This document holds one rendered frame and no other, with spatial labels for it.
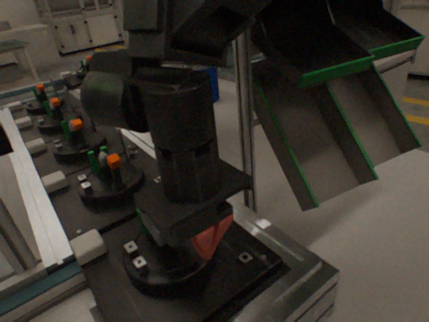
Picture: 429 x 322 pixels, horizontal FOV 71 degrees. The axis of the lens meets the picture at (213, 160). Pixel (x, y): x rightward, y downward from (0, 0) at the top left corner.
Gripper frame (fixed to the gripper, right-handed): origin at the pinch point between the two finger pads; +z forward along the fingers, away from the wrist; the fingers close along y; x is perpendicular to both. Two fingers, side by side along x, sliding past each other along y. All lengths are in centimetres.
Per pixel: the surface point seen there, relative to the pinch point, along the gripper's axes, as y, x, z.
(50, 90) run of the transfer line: -9, -154, 15
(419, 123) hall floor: -283, -78, 107
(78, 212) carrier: 8.3, -32.4, 9.5
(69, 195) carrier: 8.2, -39.7, 9.6
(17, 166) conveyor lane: 15, -66, 11
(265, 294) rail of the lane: -6.4, 3.0, 10.5
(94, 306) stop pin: 12.4, -10.4, 9.9
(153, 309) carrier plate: 6.4, -4.4, 9.5
